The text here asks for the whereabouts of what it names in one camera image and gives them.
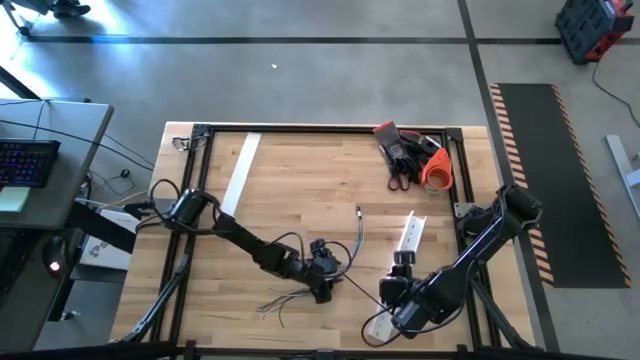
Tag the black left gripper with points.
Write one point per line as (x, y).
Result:
(315, 277)

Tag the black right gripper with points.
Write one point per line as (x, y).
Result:
(400, 292)

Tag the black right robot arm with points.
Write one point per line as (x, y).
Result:
(480, 245)

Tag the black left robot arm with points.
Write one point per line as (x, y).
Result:
(245, 240)

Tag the orange tape dispenser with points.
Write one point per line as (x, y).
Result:
(440, 160)

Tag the black work glove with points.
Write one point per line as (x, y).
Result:
(417, 150)

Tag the black hazard-striped floor mat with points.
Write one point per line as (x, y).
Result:
(550, 190)

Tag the clear safety glasses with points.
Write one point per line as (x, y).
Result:
(181, 145)

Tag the white cardboard box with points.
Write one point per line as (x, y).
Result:
(107, 252)

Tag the light grey metal beam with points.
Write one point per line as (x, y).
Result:
(620, 160)

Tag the black computer mouse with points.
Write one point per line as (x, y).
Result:
(54, 252)

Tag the grey desk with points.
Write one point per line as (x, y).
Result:
(75, 150)

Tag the black red tool crate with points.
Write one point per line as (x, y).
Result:
(585, 30)

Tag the black keyboard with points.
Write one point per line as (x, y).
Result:
(25, 162)

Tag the green sticky note pad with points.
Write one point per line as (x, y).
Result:
(12, 199)

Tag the person's shoe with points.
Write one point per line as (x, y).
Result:
(70, 9)

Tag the blue aluminium rail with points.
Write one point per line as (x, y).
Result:
(325, 129)

